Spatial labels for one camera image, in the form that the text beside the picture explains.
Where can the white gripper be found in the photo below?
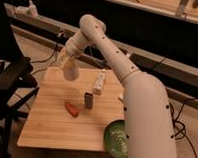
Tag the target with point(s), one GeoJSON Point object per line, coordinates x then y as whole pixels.
{"type": "Point", "coordinates": [65, 60]}

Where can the white ceramic cup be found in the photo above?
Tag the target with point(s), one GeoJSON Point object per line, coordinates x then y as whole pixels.
{"type": "Point", "coordinates": [70, 69]}

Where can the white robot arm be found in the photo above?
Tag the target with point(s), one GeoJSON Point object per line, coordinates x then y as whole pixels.
{"type": "Point", "coordinates": [148, 123]}

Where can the white power strip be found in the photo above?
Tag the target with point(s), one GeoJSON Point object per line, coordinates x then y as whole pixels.
{"type": "Point", "coordinates": [99, 82]}

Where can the orange carrot toy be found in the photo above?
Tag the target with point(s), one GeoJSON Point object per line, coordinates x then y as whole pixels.
{"type": "Point", "coordinates": [72, 109]}

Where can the black chair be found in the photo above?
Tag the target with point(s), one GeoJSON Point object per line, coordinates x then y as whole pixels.
{"type": "Point", "coordinates": [17, 84]}

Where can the wooden board table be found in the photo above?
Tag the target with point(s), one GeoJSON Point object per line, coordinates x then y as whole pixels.
{"type": "Point", "coordinates": [50, 125]}

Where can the green bowl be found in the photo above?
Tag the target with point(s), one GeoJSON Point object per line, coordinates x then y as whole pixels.
{"type": "Point", "coordinates": [115, 139]}

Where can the white object on rail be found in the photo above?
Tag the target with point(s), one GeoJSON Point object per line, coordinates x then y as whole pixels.
{"type": "Point", "coordinates": [29, 10]}

